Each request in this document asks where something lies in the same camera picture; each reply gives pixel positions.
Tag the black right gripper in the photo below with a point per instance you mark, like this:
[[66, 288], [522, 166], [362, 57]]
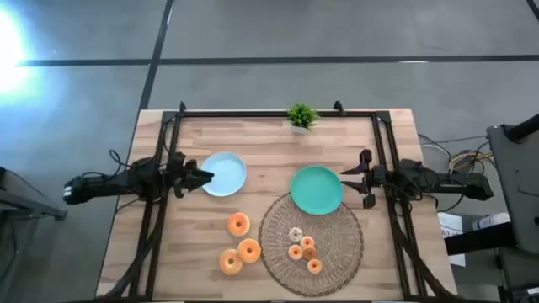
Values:
[[377, 176]]

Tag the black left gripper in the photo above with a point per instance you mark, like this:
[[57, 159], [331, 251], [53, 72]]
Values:
[[179, 174]]

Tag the large orange glazed donut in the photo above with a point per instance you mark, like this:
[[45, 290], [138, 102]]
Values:
[[243, 251], [224, 262], [232, 224]]

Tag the small white donut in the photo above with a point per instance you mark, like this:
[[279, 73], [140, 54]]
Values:
[[291, 234]]

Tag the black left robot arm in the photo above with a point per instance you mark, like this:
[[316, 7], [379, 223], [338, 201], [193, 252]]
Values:
[[105, 185]]

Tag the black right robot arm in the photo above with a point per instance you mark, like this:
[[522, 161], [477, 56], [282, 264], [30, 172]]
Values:
[[455, 185]]

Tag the light blue plate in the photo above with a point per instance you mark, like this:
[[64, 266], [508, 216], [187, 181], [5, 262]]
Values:
[[229, 172]]

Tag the teal plate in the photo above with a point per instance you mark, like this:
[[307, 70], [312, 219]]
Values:
[[316, 190]]

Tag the round woven placemat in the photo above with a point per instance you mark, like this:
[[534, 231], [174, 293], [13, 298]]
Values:
[[337, 252]]

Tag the small potted green plant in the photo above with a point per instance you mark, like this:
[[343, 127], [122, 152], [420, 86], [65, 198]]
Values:
[[302, 115]]

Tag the white paper sheet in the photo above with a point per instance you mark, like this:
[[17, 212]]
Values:
[[450, 229]]

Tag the black table beam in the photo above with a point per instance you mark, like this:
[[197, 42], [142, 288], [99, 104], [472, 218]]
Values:
[[480, 239]]

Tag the white bottle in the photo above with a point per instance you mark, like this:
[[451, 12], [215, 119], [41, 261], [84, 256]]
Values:
[[490, 221]]

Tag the grey equipment cabinet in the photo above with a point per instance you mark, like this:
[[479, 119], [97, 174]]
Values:
[[518, 177]]

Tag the grey side cart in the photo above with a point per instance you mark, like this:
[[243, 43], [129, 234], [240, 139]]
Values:
[[25, 198]]

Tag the black aluminium table frame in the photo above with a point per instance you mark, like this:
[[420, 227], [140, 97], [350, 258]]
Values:
[[273, 113]]

